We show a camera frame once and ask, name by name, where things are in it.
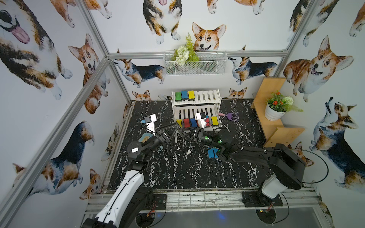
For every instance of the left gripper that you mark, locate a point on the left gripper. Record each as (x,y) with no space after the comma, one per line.
(164,135)

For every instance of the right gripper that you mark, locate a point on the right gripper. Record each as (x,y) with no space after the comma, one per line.
(195,135)

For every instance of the red eraser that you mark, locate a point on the red eraser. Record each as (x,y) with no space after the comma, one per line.
(186,123)
(208,123)

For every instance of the yellow eraser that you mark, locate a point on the yellow eraser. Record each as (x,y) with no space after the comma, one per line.
(214,121)
(191,95)
(180,122)

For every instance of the white wooden shelf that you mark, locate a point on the white wooden shelf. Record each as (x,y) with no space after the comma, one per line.
(206,101)

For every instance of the blue eraser top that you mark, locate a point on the blue eraser top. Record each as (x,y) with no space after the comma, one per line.
(215,150)
(184,95)
(211,153)

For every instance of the blue eraser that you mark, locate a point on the blue eraser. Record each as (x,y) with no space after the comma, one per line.
(184,95)
(193,123)
(211,153)
(215,150)

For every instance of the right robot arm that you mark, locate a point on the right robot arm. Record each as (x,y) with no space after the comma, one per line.
(288,169)

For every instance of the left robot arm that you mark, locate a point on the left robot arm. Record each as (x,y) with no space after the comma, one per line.
(131,196)

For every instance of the wooden corner shelf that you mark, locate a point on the wooden corner shelf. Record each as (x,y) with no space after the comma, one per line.
(274,130)

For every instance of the teal dustpan with brush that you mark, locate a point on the teal dustpan with brush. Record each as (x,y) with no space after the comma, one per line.
(146,137)

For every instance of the purple pink toy rake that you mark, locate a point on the purple pink toy rake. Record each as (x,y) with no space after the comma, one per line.
(231,116)

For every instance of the artificial fern white flowers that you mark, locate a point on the artificial fern white flowers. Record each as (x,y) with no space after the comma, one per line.
(185,53)

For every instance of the potted plant white pot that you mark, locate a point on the potted plant white pot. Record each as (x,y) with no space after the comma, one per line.
(278,105)

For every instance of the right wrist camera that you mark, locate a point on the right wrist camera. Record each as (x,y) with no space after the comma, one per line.
(201,119)

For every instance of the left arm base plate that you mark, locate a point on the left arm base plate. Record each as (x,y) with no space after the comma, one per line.
(157,202)

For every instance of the white wire basket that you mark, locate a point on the white wire basket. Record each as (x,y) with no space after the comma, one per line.
(209,63)

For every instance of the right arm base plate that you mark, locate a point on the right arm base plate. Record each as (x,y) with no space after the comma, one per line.
(257,199)

